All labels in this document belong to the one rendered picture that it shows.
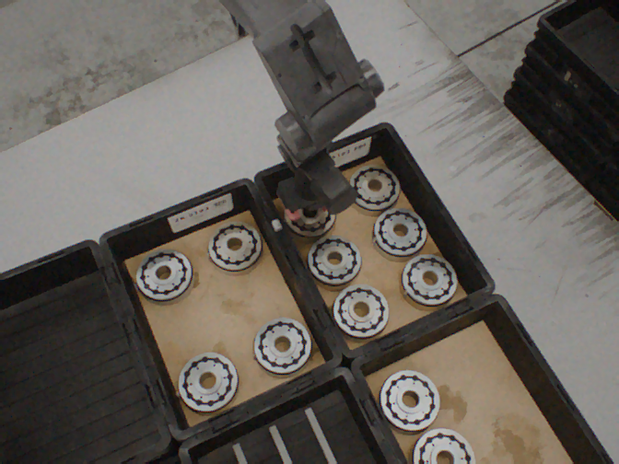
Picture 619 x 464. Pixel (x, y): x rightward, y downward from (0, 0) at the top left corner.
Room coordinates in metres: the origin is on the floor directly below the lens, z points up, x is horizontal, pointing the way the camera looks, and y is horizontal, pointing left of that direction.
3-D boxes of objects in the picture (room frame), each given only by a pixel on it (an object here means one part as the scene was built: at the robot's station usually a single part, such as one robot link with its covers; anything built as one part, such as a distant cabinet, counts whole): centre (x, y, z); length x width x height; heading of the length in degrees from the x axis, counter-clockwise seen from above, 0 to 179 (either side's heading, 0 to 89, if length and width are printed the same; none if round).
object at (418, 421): (0.24, -0.18, 0.86); 0.10 x 0.10 x 0.01
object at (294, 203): (0.60, 0.00, 0.98); 0.10 x 0.07 x 0.07; 115
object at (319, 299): (0.53, -0.11, 0.92); 0.40 x 0.30 x 0.02; 27
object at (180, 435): (0.39, 0.16, 0.92); 0.40 x 0.30 x 0.02; 27
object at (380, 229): (0.56, -0.18, 0.86); 0.10 x 0.10 x 0.01
